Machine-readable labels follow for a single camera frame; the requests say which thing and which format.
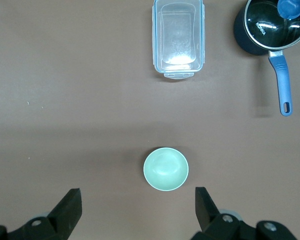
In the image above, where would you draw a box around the glass lid with blue knob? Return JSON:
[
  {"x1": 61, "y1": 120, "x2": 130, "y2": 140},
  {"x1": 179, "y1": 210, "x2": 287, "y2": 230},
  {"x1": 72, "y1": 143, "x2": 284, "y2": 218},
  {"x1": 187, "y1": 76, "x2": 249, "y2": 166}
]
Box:
[{"x1": 244, "y1": 0, "x2": 300, "y2": 51}]

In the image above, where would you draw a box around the green bowl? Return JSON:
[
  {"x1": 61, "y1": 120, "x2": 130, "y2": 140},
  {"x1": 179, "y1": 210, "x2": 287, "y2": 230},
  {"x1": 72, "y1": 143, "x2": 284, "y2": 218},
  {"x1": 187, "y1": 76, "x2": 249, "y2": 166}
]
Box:
[{"x1": 143, "y1": 147, "x2": 190, "y2": 192}]

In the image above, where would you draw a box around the clear plastic food container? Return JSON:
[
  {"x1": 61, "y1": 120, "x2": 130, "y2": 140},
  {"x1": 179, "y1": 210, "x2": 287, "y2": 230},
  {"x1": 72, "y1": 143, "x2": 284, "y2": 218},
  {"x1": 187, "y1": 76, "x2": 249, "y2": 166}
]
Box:
[{"x1": 151, "y1": 0, "x2": 206, "y2": 81}]

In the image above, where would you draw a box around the dark saucepan with blue handle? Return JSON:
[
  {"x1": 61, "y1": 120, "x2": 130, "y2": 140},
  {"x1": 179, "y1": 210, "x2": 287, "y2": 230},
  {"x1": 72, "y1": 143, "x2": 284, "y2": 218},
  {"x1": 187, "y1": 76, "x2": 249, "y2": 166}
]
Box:
[{"x1": 233, "y1": 0, "x2": 300, "y2": 117}]

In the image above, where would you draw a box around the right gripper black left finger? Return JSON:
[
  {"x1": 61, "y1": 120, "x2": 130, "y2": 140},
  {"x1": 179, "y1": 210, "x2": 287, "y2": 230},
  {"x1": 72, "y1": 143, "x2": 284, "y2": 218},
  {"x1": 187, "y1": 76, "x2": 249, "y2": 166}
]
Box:
[{"x1": 0, "y1": 188, "x2": 83, "y2": 240}]

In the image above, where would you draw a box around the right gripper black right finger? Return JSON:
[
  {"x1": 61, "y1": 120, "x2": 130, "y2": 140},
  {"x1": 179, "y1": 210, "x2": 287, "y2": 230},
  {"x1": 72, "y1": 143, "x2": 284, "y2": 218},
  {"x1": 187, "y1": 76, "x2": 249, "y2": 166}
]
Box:
[{"x1": 191, "y1": 187, "x2": 297, "y2": 240}]

